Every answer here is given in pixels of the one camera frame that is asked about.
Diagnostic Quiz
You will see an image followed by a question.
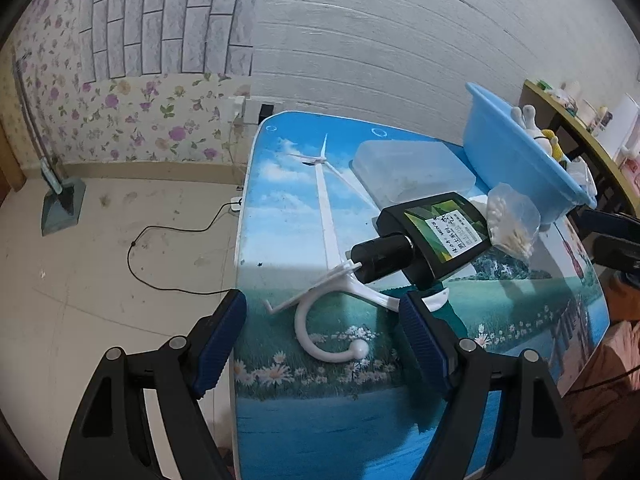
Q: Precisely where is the bag of cotton swabs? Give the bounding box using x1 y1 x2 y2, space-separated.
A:
486 183 540 263

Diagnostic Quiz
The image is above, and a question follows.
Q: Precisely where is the yellow side table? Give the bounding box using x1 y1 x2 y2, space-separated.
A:
518 79 639 218

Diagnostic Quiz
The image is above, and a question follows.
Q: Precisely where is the blue plastic basin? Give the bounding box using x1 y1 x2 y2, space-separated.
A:
463 82 597 226

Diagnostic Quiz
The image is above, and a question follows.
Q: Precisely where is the white rabbit plush toy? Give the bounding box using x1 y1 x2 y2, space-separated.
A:
511 104 563 162

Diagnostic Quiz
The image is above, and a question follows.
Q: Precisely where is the black green-label bottle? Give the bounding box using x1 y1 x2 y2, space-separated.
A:
350 193 491 290

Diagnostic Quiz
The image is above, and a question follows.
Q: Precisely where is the clear plastic lidded box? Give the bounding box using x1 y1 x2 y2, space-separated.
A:
350 140 476 209

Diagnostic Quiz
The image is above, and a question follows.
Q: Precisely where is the white plastic hook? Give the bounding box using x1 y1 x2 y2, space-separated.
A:
264 260 414 364

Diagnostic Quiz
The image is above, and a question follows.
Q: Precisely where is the black power cable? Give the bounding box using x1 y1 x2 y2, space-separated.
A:
126 196 244 297

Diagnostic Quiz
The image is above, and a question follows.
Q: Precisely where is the green dustpan with handle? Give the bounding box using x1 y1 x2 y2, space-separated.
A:
12 51 86 236

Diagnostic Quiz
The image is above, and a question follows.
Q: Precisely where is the white wall socket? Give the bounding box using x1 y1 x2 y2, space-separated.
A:
220 96 278 125

